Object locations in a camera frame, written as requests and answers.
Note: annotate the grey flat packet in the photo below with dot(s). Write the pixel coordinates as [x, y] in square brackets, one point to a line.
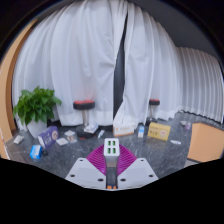
[18, 139]

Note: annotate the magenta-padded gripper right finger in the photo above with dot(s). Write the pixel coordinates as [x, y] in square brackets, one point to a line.
[136, 173]

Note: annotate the green plant in white pot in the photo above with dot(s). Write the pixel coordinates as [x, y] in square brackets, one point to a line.
[35, 105]

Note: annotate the small blue and white carton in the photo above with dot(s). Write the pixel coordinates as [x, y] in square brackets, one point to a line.
[141, 131]

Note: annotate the small purple cup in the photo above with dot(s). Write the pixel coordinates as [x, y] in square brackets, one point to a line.
[187, 126]

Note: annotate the white and orange tissue box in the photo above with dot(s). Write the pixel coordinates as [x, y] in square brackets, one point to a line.
[123, 130]

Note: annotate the yellow cardboard box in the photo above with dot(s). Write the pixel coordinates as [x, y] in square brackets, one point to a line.
[159, 131]

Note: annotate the white tube pen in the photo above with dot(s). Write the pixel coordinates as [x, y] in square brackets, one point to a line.
[101, 134]

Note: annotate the small clear plastic box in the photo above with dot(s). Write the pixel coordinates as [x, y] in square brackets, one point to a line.
[70, 136]

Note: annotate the small black object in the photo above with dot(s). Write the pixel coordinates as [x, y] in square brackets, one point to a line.
[44, 153]

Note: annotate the white curtain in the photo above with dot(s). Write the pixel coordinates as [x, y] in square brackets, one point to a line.
[160, 66]
[73, 60]

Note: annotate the red-topped black bar stool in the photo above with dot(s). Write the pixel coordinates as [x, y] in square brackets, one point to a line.
[154, 102]
[84, 104]

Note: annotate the purple cardboard box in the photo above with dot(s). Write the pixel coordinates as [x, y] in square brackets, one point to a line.
[49, 136]

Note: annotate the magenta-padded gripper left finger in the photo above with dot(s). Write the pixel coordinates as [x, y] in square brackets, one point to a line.
[86, 173]

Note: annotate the white plastic wrapper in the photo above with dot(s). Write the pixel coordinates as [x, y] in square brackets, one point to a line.
[175, 142]

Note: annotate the white flat card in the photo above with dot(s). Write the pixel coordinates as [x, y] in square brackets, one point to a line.
[62, 141]

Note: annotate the small blue box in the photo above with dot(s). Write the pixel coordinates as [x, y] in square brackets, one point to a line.
[35, 152]

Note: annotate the white booklet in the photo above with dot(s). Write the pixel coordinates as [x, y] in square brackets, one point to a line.
[91, 128]

